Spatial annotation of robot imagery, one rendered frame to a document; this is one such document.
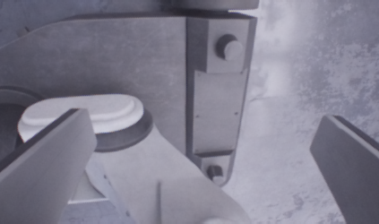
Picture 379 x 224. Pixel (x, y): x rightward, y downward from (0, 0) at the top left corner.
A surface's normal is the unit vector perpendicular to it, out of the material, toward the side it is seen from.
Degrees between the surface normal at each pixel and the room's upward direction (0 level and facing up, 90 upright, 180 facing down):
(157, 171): 90
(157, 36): 0
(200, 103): 0
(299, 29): 0
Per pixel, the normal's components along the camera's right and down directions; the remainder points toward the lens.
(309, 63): 0.16, 0.51
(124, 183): 0.01, -0.85
